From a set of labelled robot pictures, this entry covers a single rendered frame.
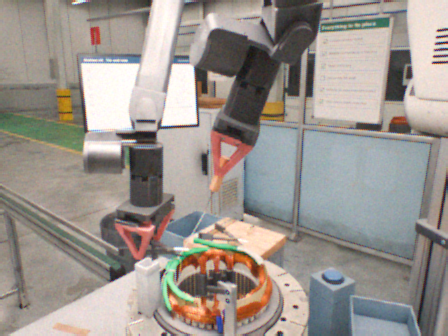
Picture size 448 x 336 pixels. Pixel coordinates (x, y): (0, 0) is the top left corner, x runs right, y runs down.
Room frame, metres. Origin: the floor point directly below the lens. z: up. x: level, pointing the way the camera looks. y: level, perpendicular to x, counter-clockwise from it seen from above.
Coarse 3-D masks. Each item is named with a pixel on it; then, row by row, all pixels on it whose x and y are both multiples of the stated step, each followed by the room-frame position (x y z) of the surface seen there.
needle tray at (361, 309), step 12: (360, 300) 0.57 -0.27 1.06; (372, 300) 0.56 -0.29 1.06; (348, 312) 0.57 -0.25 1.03; (360, 312) 0.57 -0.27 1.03; (372, 312) 0.56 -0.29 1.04; (384, 312) 0.56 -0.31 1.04; (396, 312) 0.55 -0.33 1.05; (408, 312) 0.55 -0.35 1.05; (348, 324) 0.55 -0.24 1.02; (360, 324) 0.55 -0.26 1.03; (372, 324) 0.55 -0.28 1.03; (384, 324) 0.55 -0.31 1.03; (396, 324) 0.55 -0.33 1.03; (408, 324) 0.53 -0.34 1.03
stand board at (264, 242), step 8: (232, 224) 0.90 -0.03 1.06; (240, 224) 0.90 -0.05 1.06; (248, 224) 0.90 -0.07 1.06; (232, 232) 0.85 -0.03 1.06; (240, 232) 0.85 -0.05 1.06; (256, 232) 0.85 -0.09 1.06; (264, 232) 0.85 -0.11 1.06; (272, 232) 0.85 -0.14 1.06; (184, 240) 0.81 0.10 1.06; (192, 240) 0.81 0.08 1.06; (216, 240) 0.80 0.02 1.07; (248, 240) 0.81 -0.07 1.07; (256, 240) 0.81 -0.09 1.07; (264, 240) 0.81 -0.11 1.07; (272, 240) 0.81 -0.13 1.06; (280, 240) 0.81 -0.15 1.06; (248, 248) 0.76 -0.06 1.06; (256, 248) 0.76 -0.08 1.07; (264, 248) 0.76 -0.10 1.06; (272, 248) 0.77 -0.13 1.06; (264, 256) 0.74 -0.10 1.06
